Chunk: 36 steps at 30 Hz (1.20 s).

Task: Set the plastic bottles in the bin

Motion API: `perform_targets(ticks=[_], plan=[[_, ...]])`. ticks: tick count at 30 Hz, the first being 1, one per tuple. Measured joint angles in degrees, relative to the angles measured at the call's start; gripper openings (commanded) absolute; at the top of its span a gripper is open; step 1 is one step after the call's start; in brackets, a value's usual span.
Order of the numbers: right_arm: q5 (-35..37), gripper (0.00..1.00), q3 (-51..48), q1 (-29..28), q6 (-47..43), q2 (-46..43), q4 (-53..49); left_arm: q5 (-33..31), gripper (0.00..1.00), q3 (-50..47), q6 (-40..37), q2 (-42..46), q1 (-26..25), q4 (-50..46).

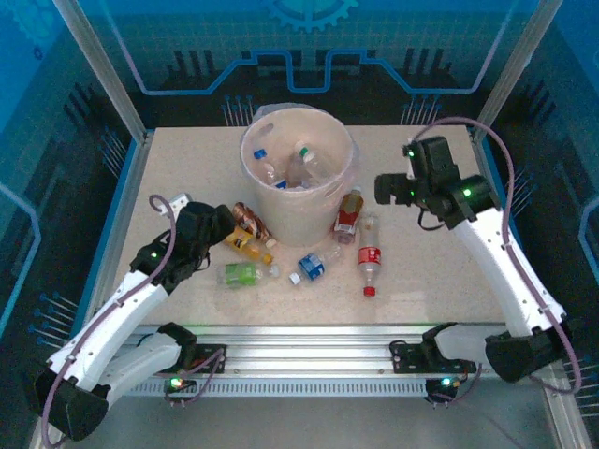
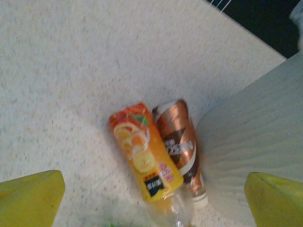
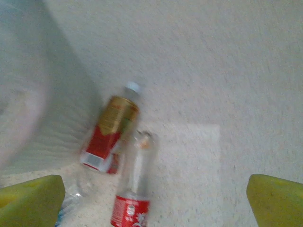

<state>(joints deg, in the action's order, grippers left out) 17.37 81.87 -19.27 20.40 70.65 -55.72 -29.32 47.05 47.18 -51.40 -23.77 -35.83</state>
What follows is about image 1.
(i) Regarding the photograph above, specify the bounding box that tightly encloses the blue label white cap bottle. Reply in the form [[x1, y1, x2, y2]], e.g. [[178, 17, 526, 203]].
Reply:
[[287, 245, 345, 285]]

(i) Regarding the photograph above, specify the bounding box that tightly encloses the small green led board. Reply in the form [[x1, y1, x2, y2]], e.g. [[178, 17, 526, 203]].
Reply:
[[166, 373, 197, 392], [428, 373, 462, 394]]

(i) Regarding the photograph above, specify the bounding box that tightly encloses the amber energy drink bottle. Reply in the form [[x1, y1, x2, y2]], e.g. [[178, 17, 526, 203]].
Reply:
[[330, 185, 366, 245]]

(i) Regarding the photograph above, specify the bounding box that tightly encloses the clear plastic bin liner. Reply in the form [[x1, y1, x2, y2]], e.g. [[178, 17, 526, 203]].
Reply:
[[252, 101, 362, 191]]

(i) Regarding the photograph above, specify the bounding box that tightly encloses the aluminium table side rail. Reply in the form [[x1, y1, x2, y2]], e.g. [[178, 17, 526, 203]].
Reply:
[[74, 130, 156, 328], [469, 128, 516, 244]]

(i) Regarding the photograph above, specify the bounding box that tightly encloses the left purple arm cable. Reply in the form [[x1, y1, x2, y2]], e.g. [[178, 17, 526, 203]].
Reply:
[[40, 194, 226, 448]]

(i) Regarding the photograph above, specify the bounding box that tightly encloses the aluminium frame post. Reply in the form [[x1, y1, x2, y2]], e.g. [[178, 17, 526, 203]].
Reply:
[[472, 0, 548, 137], [53, 0, 152, 138]]

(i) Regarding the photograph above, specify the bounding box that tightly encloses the slotted grey cable duct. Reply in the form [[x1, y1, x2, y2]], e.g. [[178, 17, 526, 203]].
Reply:
[[111, 377, 558, 398]]

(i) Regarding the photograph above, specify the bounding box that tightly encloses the brown swirl label bottle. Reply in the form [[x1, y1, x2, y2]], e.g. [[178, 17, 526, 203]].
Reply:
[[232, 201, 278, 248]]

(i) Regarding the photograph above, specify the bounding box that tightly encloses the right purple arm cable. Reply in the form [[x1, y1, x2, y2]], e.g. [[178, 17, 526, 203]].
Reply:
[[411, 116, 584, 408]]

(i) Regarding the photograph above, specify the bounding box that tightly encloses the aluminium base beam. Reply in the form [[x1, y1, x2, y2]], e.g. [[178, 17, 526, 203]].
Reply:
[[135, 325, 474, 375]]

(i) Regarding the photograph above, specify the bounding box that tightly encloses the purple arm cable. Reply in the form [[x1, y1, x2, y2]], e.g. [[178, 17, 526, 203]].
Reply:
[[40, 194, 226, 448], [411, 116, 584, 408]]

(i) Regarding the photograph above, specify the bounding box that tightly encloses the clear bottle green cap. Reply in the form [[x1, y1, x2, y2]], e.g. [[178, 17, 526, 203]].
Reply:
[[292, 142, 336, 186]]

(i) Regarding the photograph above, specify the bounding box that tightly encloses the beige plastic bin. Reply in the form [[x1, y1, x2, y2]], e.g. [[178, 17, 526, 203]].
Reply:
[[241, 106, 355, 248]]

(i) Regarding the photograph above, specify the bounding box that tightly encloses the red label cola bottle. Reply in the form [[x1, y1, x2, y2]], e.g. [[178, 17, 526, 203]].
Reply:
[[358, 213, 384, 299]]

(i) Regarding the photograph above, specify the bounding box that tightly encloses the orange juice bottle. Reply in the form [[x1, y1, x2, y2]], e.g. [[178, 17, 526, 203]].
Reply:
[[223, 225, 275, 267]]

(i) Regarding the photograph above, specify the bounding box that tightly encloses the green label bottle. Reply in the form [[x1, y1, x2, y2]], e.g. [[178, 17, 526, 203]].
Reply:
[[215, 261, 282, 287]]

